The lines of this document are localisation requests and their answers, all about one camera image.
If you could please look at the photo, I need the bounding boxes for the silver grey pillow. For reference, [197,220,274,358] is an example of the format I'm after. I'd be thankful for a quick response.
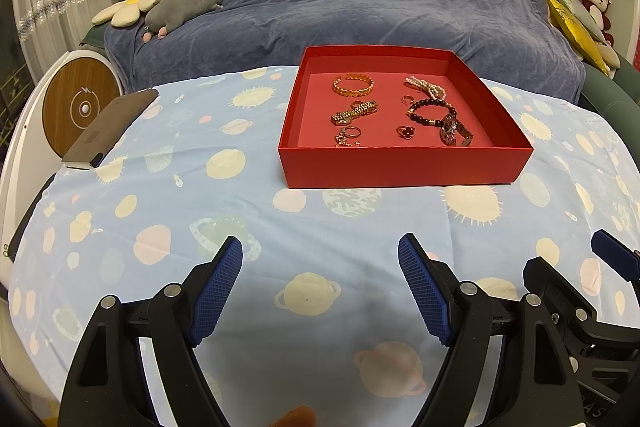
[547,0,606,44]

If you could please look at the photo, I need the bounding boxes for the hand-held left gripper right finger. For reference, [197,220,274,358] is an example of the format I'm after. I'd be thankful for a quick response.
[397,233,586,427]

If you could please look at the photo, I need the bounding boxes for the brown flat pad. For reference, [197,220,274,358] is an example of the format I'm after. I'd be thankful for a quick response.
[61,88,160,170]

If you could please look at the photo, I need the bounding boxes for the gold watch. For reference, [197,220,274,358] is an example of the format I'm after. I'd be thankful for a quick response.
[330,99,378,126]

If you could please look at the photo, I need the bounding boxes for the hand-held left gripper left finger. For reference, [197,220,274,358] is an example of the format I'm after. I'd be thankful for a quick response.
[59,235,244,427]

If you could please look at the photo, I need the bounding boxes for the pearl bracelet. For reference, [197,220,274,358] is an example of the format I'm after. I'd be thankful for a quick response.
[405,76,447,100]

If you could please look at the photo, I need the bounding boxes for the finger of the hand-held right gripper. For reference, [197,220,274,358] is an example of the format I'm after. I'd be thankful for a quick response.
[522,257,640,353]
[591,229,640,288]

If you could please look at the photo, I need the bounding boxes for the white device with wooden disc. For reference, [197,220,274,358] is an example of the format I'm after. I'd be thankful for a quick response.
[0,47,123,303]

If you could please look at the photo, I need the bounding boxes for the red cardboard box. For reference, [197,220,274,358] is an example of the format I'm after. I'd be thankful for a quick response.
[277,46,535,190]

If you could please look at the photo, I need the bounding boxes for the planet print tablecloth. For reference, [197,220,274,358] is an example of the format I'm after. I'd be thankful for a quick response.
[10,66,640,427]

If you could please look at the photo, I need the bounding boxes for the brown bead bracelet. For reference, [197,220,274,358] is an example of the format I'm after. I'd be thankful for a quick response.
[406,98,458,128]

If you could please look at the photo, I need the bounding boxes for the orange-brown blurry object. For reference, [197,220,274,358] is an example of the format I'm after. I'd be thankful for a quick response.
[270,404,317,427]

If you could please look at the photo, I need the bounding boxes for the gold pillow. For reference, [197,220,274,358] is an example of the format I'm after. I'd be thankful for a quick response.
[545,0,612,78]

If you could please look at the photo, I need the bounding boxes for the silver watch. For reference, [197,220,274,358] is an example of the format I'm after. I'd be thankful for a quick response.
[440,117,474,148]

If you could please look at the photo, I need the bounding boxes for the green sofa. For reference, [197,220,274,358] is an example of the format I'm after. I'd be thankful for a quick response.
[520,0,640,128]

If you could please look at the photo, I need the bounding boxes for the gold chain-link bangle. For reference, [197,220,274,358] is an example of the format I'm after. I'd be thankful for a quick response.
[332,73,375,98]

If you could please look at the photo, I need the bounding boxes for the cream plush pillow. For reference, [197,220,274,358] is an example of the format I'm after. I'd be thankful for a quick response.
[595,42,622,68]

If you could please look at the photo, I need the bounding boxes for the flower shaped pillow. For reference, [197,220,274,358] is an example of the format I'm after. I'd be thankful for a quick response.
[91,0,178,28]

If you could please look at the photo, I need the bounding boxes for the grey plush animal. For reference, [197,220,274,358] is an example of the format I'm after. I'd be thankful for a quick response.
[142,0,225,44]

